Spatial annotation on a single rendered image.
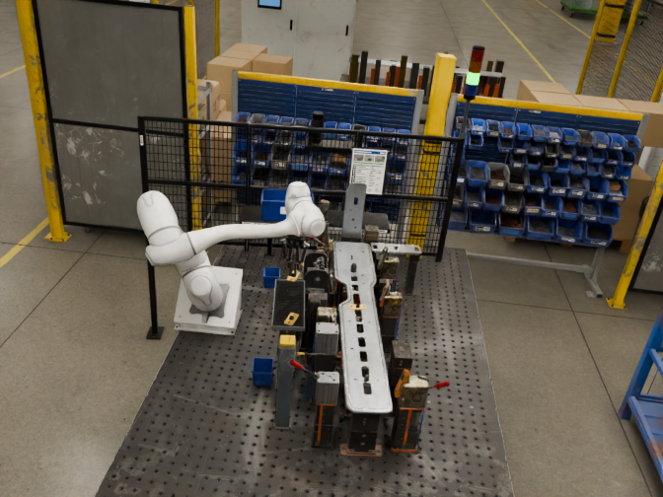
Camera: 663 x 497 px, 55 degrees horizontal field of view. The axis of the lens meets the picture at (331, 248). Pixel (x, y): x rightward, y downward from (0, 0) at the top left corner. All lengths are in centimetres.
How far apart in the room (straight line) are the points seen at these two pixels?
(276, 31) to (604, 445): 722
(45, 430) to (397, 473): 209
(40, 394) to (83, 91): 228
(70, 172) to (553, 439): 407
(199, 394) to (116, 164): 273
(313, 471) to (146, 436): 71
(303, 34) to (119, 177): 489
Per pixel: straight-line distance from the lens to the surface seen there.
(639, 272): 560
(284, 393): 272
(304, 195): 262
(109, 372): 429
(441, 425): 299
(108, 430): 392
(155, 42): 489
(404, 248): 365
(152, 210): 264
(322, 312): 288
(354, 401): 256
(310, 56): 960
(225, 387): 305
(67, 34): 516
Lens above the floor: 272
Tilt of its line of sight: 29 degrees down
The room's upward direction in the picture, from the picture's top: 5 degrees clockwise
